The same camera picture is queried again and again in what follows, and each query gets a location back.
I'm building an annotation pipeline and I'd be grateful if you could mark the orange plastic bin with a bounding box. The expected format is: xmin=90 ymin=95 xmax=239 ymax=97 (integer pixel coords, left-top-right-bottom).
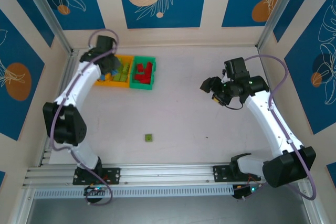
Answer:
xmin=93 ymin=55 xmax=135 ymax=88

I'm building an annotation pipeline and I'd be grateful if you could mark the green plastic bin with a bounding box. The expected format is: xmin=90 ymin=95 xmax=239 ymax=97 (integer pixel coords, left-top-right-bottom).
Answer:
xmin=130 ymin=56 xmax=158 ymax=91

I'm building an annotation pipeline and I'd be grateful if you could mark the thin black right camera cable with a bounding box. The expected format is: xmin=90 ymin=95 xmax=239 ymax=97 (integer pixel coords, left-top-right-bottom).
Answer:
xmin=226 ymin=100 xmax=244 ymax=111

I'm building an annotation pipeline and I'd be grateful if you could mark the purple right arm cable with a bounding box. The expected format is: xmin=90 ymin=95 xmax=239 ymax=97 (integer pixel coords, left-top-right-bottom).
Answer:
xmin=244 ymin=54 xmax=317 ymax=201

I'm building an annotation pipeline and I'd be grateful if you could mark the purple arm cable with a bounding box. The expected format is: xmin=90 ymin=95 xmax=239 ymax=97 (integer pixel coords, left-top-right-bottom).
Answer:
xmin=244 ymin=54 xmax=317 ymax=201
xmin=49 ymin=28 xmax=119 ymax=206

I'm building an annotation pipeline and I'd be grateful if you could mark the aluminium frame post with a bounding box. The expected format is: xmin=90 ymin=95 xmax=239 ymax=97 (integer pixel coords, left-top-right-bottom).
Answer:
xmin=18 ymin=0 xmax=74 ymax=55
xmin=256 ymin=0 xmax=302 ymax=49

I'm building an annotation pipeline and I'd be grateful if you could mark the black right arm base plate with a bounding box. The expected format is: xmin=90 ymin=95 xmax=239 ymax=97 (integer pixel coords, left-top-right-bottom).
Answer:
xmin=213 ymin=165 xmax=263 ymax=183

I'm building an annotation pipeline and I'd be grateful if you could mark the aluminium front rail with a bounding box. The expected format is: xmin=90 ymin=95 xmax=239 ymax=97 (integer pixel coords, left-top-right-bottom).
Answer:
xmin=22 ymin=166 xmax=313 ymax=188

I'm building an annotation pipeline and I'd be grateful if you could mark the aluminium side rail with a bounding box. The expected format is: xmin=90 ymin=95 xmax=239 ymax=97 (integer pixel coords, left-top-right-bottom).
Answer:
xmin=39 ymin=48 xmax=80 ymax=167

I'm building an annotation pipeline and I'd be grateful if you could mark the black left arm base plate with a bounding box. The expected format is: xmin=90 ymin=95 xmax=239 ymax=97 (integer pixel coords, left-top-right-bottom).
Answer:
xmin=72 ymin=167 xmax=121 ymax=185

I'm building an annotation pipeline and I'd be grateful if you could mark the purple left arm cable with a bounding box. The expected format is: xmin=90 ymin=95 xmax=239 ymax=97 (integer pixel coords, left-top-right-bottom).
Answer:
xmin=49 ymin=28 xmax=119 ymax=206

